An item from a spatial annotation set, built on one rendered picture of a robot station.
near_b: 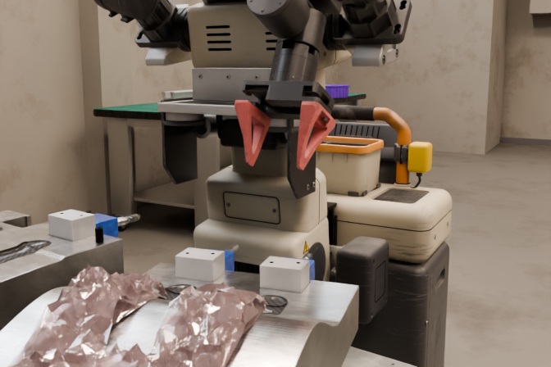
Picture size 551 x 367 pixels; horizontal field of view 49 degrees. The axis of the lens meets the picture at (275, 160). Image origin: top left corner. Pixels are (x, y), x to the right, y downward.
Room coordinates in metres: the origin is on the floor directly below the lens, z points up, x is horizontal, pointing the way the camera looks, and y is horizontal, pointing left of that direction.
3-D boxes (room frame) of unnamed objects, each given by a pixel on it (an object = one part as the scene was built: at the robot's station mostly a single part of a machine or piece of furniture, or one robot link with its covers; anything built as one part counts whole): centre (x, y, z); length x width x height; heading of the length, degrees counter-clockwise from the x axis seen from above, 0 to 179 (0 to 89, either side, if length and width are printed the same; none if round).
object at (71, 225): (0.80, 0.24, 0.89); 0.13 x 0.05 x 0.05; 145
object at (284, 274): (0.72, -0.03, 0.85); 0.13 x 0.05 x 0.05; 162
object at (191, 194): (4.76, 0.14, 0.47); 2.61 x 1.04 x 0.94; 152
